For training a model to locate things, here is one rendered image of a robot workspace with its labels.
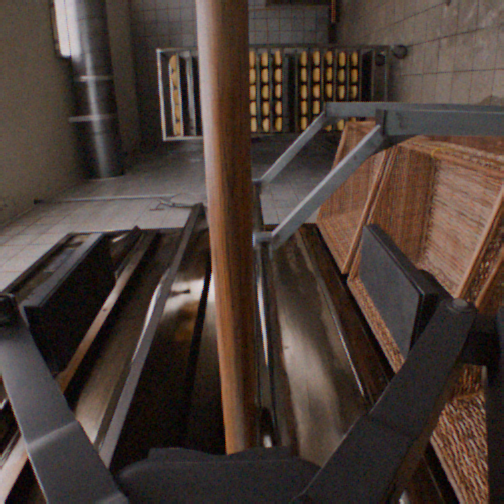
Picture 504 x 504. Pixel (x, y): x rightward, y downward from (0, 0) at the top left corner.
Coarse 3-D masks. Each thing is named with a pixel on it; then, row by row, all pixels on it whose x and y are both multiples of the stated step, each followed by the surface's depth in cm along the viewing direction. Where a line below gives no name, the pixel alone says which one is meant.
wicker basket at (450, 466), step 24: (480, 288) 63; (480, 312) 64; (456, 384) 71; (480, 384) 71; (456, 408) 71; (480, 408) 69; (456, 432) 67; (480, 432) 64; (456, 456) 62; (480, 456) 61; (456, 480) 59; (480, 480) 57
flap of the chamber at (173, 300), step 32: (192, 224) 150; (192, 256) 135; (192, 288) 126; (160, 320) 88; (192, 320) 118; (160, 352) 83; (128, 384) 68; (160, 384) 79; (128, 416) 61; (160, 416) 75; (128, 448) 59
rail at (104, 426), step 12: (180, 240) 135; (168, 264) 117; (156, 300) 96; (144, 324) 86; (132, 348) 78; (132, 360) 74; (120, 384) 68; (120, 396) 65; (108, 408) 63; (108, 420) 60; (96, 444) 56
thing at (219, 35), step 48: (240, 0) 20; (240, 48) 21; (240, 96) 22; (240, 144) 23; (240, 192) 24; (240, 240) 25; (240, 288) 27; (240, 336) 29; (240, 384) 30; (240, 432) 33
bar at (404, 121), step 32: (320, 128) 109; (384, 128) 62; (416, 128) 62; (448, 128) 62; (480, 128) 62; (288, 160) 112; (352, 160) 64; (256, 192) 103; (320, 192) 67; (256, 224) 78; (288, 224) 69; (256, 256) 64; (256, 288) 54; (256, 320) 47; (288, 416) 32
